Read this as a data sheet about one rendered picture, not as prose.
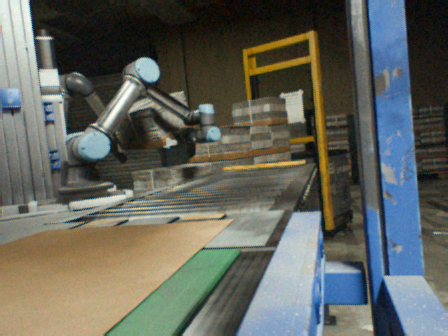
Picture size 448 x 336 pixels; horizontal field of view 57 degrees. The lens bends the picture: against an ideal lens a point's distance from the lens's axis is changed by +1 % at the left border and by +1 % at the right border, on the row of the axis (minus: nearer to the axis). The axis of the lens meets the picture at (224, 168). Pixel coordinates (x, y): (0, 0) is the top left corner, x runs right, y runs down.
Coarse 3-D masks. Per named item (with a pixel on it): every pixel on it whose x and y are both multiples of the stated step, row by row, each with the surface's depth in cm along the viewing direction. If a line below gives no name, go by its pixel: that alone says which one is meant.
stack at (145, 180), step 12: (264, 156) 318; (156, 168) 270; (168, 168) 257; (180, 168) 241; (192, 168) 249; (204, 168) 258; (216, 168) 269; (264, 168) 317; (144, 180) 253; (156, 180) 247; (168, 180) 240; (180, 180) 241; (144, 192) 253
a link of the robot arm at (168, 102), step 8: (128, 64) 192; (152, 88) 200; (160, 88) 205; (152, 96) 202; (160, 96) 203; (168, 96) 206; (160, 104) 206; (168, 104) 206; (176, 104) 208; (176, 112) 210; (184, 112) 211; (192, 112) 214; (184, 120) 215; (192, 120) 213
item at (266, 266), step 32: (64, 224) 86; (96, 224) 82; (128, 224) 78; (256, 224) 65; (288, 224) 66; (320, 224) 67; (192, 256) 50; (224, 256) 48; (256, 256) 49; (288, 256) 48; (320, 256) 71; (160, 288) 39; (192, 288) 38; (224, 288) 39; (256, 288) 38; (288, 288) 38; (320, 288) 52; (128, 320) 32; (160, 320) 32; (192, 320) 32; (224, 320) 32; (256, 320) 32; (288, 320) 31; (320, 320) 47
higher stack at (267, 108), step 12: (240, 108) 345; (252, 108) 338; (264, 108) 330; (276, 108) 337; (240, 120) 346; (252, 120) 340; (276, 132) 334; (288, 132) 349; (276, 144) 333; (288, 144) 350; (276, 156) 332; (288, 156) 348
